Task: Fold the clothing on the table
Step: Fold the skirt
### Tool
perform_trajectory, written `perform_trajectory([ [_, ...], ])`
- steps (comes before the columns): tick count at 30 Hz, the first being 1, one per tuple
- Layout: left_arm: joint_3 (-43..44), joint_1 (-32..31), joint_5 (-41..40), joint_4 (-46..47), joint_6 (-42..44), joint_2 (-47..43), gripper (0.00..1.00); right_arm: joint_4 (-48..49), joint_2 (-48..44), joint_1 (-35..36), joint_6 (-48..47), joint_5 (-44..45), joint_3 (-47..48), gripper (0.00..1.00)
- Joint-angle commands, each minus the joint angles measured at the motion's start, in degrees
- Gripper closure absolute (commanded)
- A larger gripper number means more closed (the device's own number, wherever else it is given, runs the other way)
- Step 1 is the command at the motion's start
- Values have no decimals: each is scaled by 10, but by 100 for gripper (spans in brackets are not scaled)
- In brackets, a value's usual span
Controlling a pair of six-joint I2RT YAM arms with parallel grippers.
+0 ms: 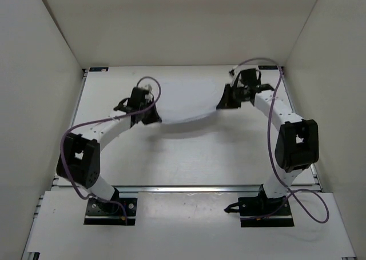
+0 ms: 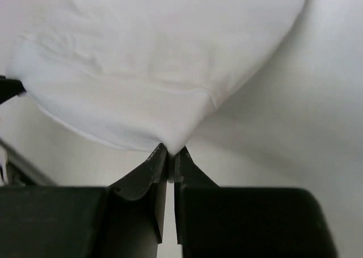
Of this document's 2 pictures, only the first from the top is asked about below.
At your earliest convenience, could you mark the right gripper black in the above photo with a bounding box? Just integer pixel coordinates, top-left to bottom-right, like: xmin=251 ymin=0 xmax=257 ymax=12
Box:
xmin=217 ymin=84 xmax=247 ymax=110

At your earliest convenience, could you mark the white skirt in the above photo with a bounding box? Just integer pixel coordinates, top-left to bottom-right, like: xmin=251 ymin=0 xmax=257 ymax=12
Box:
xmin=156 ymin=79 xmax=224 ymax=125

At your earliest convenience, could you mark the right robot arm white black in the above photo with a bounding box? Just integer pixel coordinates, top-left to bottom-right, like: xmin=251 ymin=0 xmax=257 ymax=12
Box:
xmin=216 ymin=68 xmax=319 ymax=215

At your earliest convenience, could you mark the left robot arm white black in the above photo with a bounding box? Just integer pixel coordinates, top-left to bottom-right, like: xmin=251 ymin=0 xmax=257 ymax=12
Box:
xmin=56 ymin=86 xmax=161 ymax=213

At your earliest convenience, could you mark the right blue label sticker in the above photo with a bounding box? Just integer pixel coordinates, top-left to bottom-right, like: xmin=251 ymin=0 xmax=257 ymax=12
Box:
xmin=258 ymin=65 xmax=278 ymax=70

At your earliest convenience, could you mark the blue label sticker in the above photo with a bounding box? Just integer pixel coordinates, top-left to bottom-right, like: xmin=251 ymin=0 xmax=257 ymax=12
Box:
xmin=258 ymin=65 xmax=278 ymax=70
xmin=89 ymin=67 xmax=109 ymax=72

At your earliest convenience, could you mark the left blue label sticker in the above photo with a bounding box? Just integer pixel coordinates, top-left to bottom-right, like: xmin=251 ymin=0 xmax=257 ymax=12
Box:
xmin=89 ymin=67 xmax=109 ymax=72

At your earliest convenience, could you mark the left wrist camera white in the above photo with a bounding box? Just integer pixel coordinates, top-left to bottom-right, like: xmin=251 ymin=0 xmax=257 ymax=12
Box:
xmin=145 ymin=84 xmax=152 ymax=91

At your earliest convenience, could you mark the aluminium rail front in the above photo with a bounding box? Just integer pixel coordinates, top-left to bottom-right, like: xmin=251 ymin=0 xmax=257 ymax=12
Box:
xmin=51 ymin=185 xmax=264 ymax=194

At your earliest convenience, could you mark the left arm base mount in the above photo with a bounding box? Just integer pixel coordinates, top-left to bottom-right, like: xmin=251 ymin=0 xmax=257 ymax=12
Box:
xmin=83 ymin=193 xmax=138 ymax=226

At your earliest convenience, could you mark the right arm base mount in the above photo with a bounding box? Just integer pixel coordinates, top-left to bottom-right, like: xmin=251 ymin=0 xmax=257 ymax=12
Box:
xmin=224 ymin=185 xmax=295 ymax=228

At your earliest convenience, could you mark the aluminium frame right edge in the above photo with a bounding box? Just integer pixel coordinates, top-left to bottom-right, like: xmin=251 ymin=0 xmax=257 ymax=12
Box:
xmin=283 ymin=67 xmax=352 ymax=246

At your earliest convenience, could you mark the aluminium frame edge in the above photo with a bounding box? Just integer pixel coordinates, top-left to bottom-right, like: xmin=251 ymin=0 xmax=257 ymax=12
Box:
xmin=21 ymin=68 xmax=89 ymax=260
xmin=283 ymin=67 xmax=352 ymax=246

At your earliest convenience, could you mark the aluminium frame left edge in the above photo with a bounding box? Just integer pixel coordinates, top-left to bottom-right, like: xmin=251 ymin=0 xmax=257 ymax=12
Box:
xmin=21 ymin=68 xmax=89 ymax=260

